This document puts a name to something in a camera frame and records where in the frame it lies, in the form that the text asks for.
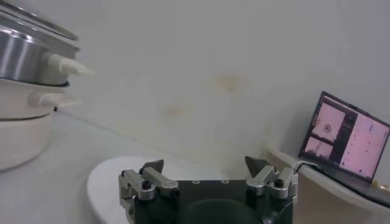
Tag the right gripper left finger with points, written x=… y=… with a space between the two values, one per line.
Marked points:
x=158 y=180

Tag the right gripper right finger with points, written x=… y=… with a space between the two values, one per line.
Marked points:
x=265 y=177

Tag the round glass pot lid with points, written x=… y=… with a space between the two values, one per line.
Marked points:
x=39 y=22

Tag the perforated steel steamer basket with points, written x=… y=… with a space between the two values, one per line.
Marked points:
x=24 y=58

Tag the white oval plate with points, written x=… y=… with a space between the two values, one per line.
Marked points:
x=103 y=182

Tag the black laptop with pink screen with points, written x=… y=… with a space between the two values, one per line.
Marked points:
x=359 y=143

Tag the cream electric cooking pot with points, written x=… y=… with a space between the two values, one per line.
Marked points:
x=21 y=140

